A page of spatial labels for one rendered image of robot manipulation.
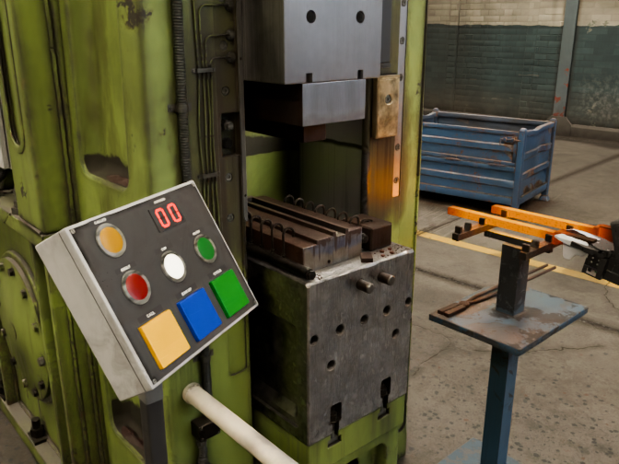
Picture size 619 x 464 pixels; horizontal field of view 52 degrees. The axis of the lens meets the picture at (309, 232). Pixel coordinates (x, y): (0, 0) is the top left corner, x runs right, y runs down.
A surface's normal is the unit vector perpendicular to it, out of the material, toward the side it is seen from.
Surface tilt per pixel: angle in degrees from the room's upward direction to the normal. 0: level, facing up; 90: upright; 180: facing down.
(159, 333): 60
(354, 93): 90
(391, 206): 90
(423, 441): 0
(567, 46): 90
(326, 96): 90
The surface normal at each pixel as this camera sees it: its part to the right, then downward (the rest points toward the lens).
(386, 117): 0.65, 0.24
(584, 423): 0.00, -0.95
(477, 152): -0.61, 0.23
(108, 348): -0.41, 0.29
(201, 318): 0.79, -0.37
